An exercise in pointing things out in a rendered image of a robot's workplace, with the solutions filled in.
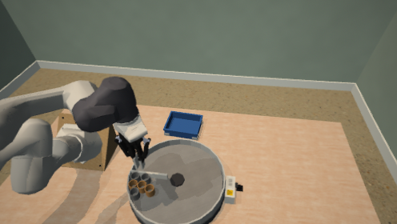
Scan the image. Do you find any blue crate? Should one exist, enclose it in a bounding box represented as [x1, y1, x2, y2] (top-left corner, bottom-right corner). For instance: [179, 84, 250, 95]
[163, 111, 203, 141]

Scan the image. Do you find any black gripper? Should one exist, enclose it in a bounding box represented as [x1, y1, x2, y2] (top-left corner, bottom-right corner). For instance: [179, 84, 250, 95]
[114, 133, 151, 170]

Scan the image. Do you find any bronze bushing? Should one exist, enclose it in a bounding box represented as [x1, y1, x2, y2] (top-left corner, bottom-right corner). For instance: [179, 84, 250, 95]
[137, 181, 146, 194]
[128, 179, 138, 189]
[145, 184, 155, 197]

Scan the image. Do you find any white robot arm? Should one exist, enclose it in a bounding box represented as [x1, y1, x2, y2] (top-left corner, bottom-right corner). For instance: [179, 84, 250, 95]
[0, 76, 148, 195]

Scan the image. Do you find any grey metal ring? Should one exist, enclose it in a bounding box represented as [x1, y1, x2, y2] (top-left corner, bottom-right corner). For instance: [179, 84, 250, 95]
[141, 173, 151, 185]
[129, 187, 140, 201]
[130, 172, 141, 182]

